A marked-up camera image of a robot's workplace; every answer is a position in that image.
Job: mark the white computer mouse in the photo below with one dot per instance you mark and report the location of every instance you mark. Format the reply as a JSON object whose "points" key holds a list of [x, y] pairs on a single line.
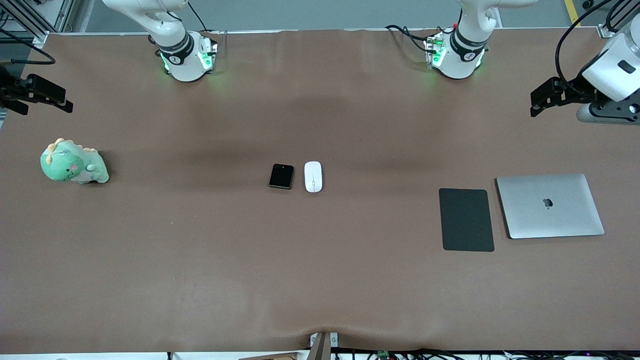
{"points": [[313, 177]]}

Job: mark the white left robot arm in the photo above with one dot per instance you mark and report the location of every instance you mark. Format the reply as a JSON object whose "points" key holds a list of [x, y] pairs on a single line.
{"points": [[462, 45]]}

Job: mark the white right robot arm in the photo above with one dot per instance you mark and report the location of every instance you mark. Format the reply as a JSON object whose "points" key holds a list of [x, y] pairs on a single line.
{"points": [[175, 30]]}

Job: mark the black mouse pad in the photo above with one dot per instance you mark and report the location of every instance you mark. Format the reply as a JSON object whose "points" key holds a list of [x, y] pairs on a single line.
{"points": [[466, 220]]}

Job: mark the black folded flip phone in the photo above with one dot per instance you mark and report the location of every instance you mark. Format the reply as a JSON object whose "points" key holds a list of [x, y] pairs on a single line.
{"points": [[281, 176]]}

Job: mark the black caster wheel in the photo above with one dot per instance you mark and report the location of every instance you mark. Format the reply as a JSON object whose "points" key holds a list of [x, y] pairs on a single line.
{"points": [[588, 3]]}

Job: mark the green dinosaur plush toy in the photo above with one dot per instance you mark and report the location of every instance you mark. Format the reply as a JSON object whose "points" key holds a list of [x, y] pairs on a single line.
{"points": [[67, 165]]}

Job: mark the silver closed laptop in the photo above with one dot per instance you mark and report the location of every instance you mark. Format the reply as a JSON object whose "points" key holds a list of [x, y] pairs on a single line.
{"points": [[550, 217]]}

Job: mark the large leather table mat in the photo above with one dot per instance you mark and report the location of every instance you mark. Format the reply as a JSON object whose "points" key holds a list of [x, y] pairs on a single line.
{"points": [[320, 280]]}

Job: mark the aluminium frame post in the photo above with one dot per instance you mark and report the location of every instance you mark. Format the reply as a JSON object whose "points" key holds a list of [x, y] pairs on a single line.
{"points": [[606, 31], [25, 17]]}

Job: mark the front camera mounting post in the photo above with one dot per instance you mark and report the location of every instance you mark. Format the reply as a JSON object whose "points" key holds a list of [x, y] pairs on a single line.
{"points": [[322, 347]]}

